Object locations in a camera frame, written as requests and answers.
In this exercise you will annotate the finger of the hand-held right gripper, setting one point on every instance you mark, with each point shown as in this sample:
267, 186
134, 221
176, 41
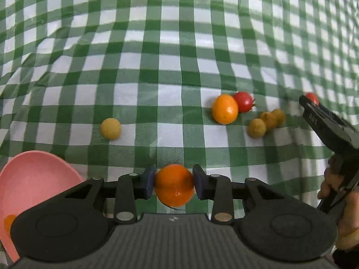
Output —
325, 129

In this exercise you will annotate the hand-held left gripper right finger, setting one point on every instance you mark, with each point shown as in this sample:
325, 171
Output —
199, 184

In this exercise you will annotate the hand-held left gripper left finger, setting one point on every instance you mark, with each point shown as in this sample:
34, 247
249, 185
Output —
147, 181

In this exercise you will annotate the mandarin orange with stem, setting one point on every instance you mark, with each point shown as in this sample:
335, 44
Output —
174, 185

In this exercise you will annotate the red cherry tomato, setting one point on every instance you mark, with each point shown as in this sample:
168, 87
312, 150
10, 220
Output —
312, 98
244, 101

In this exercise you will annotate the small yellow round fruit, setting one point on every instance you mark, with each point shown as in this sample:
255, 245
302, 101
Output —
257, 128
111, 128
280, 116
268, 120

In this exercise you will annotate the smooth oval yellow-orange orange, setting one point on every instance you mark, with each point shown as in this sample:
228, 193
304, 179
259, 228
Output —
225, 109

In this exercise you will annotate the pink plate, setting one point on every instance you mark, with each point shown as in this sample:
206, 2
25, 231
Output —
33, 179

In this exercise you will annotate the person's right hand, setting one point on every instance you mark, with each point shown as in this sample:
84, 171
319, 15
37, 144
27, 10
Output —
350, 221

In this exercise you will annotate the green white checked tablecloth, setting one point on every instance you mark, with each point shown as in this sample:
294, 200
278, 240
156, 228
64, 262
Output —
174, 61

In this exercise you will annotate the rough-skinned mandarin orange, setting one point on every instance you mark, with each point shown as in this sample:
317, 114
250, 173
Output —
9, 222

